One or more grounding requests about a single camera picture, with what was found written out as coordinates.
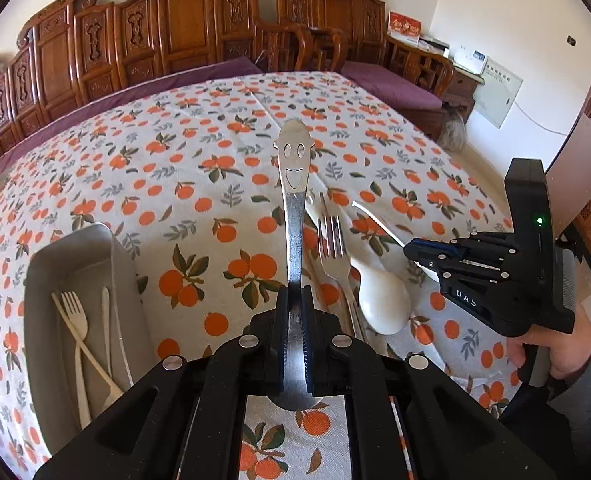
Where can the person's right forearm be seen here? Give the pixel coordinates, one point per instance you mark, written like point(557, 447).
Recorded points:
point(575, 420)

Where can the cream plastic fork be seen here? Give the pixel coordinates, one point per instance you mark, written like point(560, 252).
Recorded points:
point(74, 310)

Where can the red box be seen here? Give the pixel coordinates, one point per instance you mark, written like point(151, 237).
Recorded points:
point(404, 27)

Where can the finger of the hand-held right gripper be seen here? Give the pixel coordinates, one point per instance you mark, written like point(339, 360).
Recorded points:
point(490, 270)
point(490, 246)

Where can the white panel board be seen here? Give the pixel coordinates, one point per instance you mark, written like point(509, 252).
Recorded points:
point(580, 160)

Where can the white wall panel door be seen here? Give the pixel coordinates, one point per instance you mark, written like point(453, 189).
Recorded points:
point(498, 92)

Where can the carved wooden armchair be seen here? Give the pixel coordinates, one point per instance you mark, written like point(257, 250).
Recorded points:
point(335, 10)

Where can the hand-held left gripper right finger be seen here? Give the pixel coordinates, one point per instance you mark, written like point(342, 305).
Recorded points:
point(311, 350)

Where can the metal tray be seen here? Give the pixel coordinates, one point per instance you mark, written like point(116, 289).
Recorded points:
point(75, 260)

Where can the long carved wooden sofa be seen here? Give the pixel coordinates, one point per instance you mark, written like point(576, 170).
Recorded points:
point(185, 25)

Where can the purple armchair cushion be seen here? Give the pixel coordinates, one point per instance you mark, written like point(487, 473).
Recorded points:
point(390, 82)

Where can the white tabletop device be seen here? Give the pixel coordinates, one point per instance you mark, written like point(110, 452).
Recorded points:
point(470, 59)

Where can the cream plastic knife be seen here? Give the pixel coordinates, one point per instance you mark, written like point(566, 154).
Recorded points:
point(106, 320)

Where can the orange print tablecloth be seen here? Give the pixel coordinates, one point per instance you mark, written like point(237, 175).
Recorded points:
point(200, 170)

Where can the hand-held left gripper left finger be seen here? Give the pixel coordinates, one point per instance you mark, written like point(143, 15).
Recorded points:
point(275, 350)

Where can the white and black flat box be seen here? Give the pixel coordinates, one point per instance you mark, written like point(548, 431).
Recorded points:
point(435, 44)

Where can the wooden side table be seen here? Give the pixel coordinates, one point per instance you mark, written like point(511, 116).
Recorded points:
point(463, 90)

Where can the person's right hand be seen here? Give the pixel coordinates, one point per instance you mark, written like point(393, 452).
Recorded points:
point(573, 355)

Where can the metal smiley face spoon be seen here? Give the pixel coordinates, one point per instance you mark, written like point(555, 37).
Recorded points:
point(294, 160)

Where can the metal fork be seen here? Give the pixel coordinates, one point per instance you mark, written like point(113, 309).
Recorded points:
point(333, 260)

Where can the grey fluffy duster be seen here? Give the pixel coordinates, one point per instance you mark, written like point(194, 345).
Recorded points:
point(454, 130)

